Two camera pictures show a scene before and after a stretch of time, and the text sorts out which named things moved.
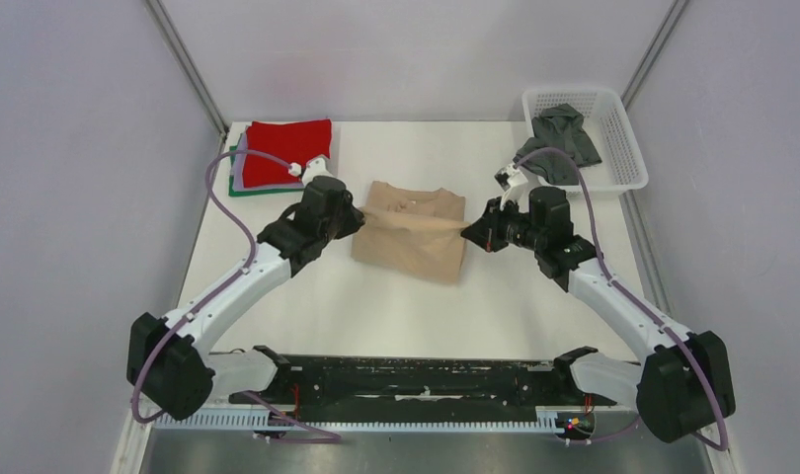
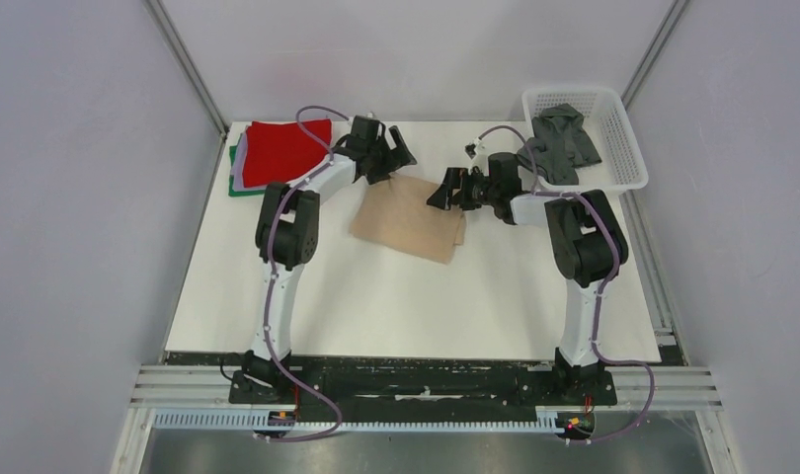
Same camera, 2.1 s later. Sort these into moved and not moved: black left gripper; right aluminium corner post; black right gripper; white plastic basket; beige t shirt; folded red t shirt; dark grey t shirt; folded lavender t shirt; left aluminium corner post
Moved: beige t shirt; black left gripper; black right gripper
Not moved: folded red t shirt; right aluminium corner post; white plastic basket; left aluminium corner post; dark grey t shirt; folded lavender t shirt
